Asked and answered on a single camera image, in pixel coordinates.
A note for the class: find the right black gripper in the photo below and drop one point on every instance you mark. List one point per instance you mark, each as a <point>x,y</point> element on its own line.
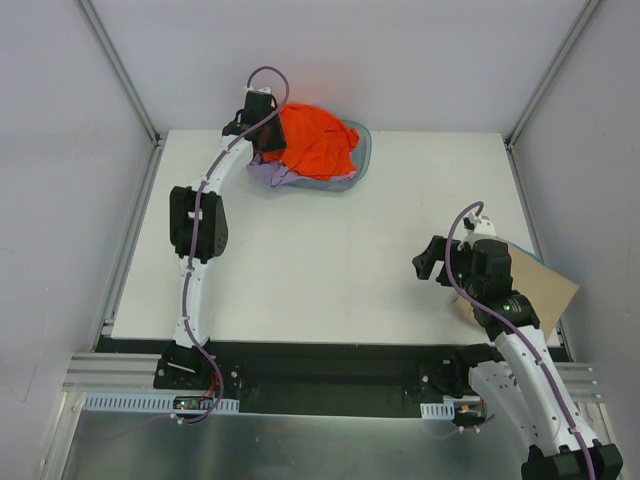
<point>445,261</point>

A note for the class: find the slotted cable duct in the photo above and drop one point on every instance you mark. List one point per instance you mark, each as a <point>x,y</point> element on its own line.
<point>157,404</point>
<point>444,411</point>

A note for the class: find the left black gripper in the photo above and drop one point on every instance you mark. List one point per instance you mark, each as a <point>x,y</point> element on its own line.
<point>273,133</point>

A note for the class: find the orange t shirt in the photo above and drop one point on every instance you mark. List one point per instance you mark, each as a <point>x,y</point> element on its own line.
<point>318,144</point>

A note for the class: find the teal cloth under cardboard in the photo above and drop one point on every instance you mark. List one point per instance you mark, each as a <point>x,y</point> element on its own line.
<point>530,254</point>

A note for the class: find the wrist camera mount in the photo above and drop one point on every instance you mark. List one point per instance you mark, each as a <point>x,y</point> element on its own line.
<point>262,90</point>
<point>478,227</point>

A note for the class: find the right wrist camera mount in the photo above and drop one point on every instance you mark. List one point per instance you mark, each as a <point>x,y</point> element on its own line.
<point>478,227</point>

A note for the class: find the left slotted cable duct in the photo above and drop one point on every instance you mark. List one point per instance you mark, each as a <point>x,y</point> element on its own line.
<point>157,404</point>

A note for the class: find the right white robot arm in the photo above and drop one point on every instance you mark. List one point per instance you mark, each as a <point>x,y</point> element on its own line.
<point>514,373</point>

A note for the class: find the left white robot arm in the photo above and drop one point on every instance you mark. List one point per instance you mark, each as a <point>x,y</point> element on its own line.
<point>199,233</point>

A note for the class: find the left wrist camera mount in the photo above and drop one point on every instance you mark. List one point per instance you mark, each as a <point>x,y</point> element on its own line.
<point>262,90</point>

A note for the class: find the right slotted cable duct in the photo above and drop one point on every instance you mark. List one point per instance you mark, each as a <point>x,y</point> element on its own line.
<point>444,411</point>

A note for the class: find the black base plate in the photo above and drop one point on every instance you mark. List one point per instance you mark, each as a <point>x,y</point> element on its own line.
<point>387,381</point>

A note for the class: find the teal plastic basket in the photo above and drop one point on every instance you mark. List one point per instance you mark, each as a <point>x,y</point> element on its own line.
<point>360,157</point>

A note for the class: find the left aluminium frame post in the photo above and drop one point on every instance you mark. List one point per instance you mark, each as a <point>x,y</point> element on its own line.
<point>106,45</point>

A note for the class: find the aluminium frame post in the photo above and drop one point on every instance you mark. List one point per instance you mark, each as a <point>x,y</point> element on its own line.
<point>559,59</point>
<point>106,45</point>

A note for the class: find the lilac t shirt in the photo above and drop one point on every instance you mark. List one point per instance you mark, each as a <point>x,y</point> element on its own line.
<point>276,175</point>

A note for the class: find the brown cardboard sheet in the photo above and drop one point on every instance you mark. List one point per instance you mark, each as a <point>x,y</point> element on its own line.
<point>549,292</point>

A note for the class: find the front aluminium rail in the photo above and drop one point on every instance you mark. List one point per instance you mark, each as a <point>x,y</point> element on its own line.
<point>129,372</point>

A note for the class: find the right aluminium frame post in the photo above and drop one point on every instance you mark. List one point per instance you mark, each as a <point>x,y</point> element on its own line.
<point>559,59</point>

